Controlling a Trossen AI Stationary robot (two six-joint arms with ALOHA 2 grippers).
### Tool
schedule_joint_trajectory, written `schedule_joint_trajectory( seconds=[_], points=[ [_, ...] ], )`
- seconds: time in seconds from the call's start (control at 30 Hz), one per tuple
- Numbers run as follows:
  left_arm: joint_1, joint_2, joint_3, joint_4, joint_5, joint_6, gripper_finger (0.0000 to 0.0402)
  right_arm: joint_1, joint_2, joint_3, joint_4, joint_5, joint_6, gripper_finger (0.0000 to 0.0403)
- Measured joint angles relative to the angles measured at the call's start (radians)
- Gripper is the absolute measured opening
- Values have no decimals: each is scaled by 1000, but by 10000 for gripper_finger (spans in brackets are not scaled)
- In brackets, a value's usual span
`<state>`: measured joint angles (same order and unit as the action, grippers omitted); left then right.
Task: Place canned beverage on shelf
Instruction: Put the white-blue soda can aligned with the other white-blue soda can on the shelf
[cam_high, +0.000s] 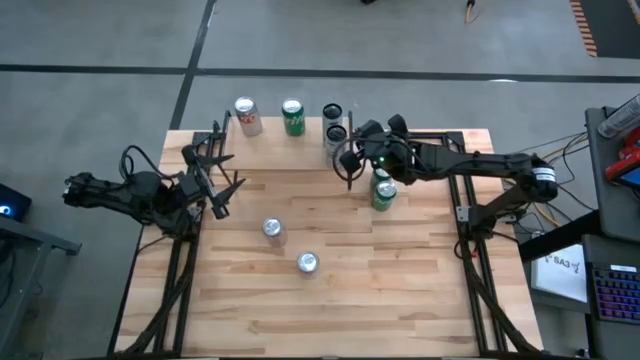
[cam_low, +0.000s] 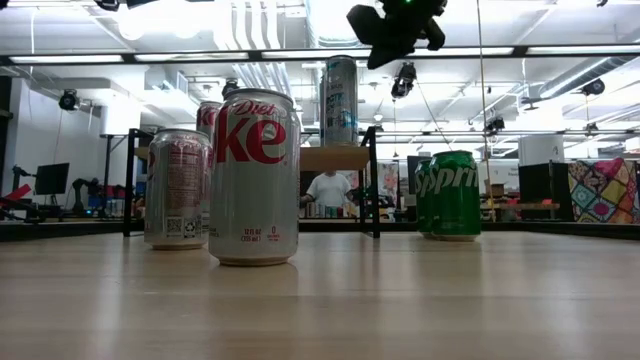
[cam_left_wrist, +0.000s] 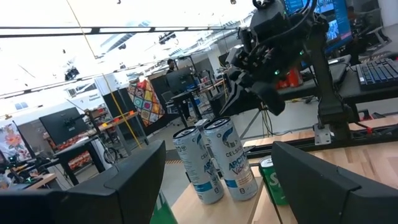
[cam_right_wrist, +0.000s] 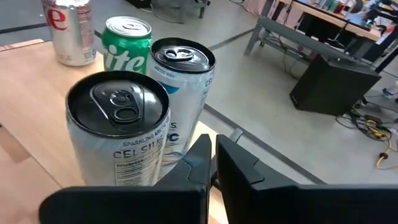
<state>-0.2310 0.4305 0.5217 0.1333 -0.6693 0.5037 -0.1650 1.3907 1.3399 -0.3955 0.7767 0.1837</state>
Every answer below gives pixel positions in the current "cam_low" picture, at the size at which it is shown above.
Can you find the black aluminium table frame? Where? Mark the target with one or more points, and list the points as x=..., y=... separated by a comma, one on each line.
x=60, y=231

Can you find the black background cabinet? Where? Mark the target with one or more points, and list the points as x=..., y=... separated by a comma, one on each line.
x=545, y=190

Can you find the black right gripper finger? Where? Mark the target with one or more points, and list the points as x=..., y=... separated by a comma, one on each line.
x=387, y=55

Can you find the cardboard box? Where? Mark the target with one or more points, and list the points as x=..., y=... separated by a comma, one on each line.
x=496, y=189

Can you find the colourful patchwork cloth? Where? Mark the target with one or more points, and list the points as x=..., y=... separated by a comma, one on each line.
x=605, y=192

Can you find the red and black background robot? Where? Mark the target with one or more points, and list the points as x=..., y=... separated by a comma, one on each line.
x=17, y=192

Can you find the person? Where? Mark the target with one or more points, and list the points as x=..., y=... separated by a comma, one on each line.
x=330, y=190

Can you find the black overhead frame beam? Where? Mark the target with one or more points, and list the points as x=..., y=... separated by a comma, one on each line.
x=520, y=50

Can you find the wooden shelf with black frame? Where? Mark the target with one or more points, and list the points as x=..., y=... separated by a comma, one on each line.
x=340, y=157

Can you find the green Sprite can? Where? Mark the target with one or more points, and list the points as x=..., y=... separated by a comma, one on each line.
x=422, y=200
x=455, y=200

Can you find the colourful poster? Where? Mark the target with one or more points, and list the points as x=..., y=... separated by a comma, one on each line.
x=389, y=182

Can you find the black background monitor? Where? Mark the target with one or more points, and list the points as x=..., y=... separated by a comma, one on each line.
x=52, y=179

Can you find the silver Diet Coke can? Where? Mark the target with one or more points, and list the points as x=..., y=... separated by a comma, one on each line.
x=175, y=200
x=206, y=117
x=253, y=200

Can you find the white cylindrical column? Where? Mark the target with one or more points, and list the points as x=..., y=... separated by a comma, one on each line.
x=542, y=149

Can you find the black ceiling spotlight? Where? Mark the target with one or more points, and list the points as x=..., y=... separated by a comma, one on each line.
x=68, y=100
x=404, y=80
x=230, y=87
x=593, y=87
x=495, y=123

